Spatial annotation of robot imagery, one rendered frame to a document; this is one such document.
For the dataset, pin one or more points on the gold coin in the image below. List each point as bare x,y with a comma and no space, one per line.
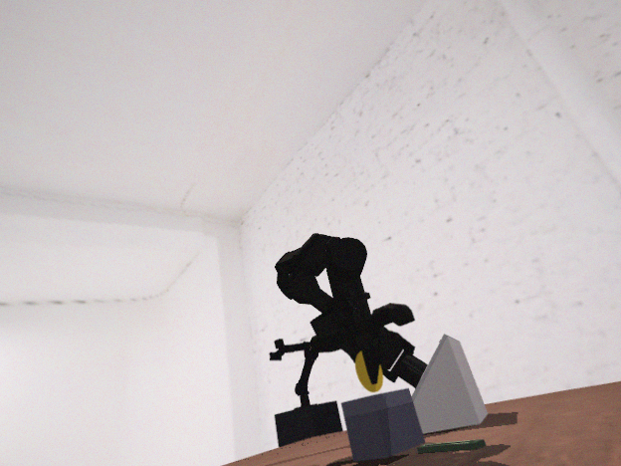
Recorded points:
363,376

